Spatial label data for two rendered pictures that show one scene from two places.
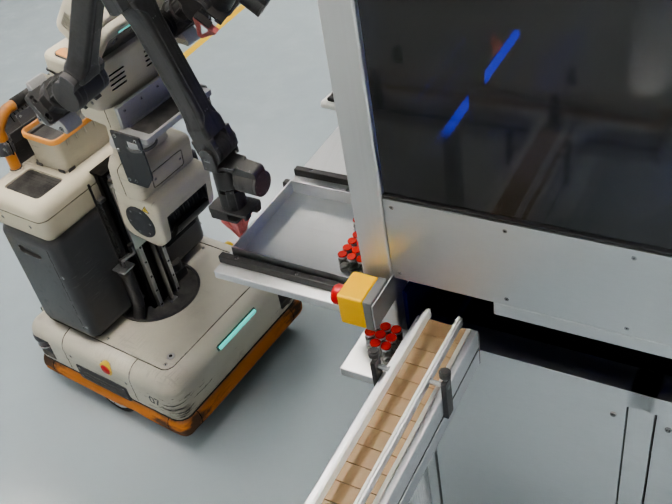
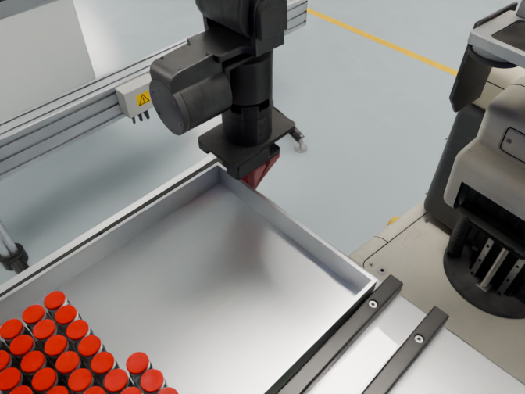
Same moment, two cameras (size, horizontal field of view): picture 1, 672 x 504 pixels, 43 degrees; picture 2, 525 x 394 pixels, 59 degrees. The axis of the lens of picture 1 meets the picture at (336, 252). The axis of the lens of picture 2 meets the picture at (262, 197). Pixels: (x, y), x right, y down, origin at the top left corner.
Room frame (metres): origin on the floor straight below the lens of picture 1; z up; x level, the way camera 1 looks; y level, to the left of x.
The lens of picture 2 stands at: (1.63, -0.22, 1.34)
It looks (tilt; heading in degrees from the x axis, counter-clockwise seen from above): 47 degrees down; 100
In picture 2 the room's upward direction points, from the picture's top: straight up
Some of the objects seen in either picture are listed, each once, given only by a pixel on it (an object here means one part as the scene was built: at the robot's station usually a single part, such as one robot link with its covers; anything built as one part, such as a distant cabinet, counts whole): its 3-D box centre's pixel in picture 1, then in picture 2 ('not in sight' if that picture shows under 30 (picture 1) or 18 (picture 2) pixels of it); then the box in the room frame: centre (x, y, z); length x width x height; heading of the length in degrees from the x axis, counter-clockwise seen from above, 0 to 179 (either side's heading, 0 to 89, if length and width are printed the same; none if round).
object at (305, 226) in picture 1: (326, 232); (176, 310); (1.50, 0.01, 0.90); 0.34 x 0.26 x 0.04; 54
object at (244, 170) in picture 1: (238, 165); (213, 56); (1.52, 0.17, 1.11); 0.11 x 0.09 x 0.12; 52
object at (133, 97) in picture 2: not in sight; (138, 95); (1.05, 0.92, 0.50); 0.12 x 0.05 x 0.09; 55
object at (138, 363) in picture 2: not in sight; (141, 372); (1.49, -0.06, 0.90); 0.02 x 0.02 x 0.05
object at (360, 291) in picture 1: (363, 300); not in sight; (1.16, -0.03, 0.99); 0.08 x 0.07 x 0.07; 55
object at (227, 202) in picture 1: (232, 196); (247, 117); (1.54, 0.20, 1.01); 0.10 x 0.07 x 0.07; 55
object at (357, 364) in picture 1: (387, 356); not in sight; (1.12, -0.06, 0.87); 0.14 x 0.13 x 0.02; 55
